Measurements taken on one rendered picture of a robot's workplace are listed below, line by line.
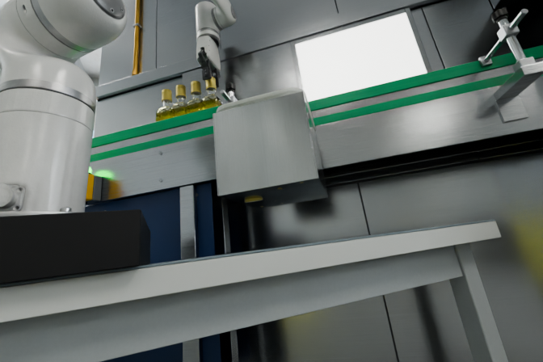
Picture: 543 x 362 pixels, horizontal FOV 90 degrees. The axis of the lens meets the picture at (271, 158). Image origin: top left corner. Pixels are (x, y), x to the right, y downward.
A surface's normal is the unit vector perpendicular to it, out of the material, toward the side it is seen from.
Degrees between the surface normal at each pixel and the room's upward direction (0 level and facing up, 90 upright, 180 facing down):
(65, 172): 90
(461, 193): 90
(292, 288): 90
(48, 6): 126
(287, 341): 90
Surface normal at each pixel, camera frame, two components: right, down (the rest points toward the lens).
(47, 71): 0.55, -0.35
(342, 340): -0.26, -0.27
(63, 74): 0.76, -0.31
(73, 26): 0.10, 0.76
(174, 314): 0.35, -0.33
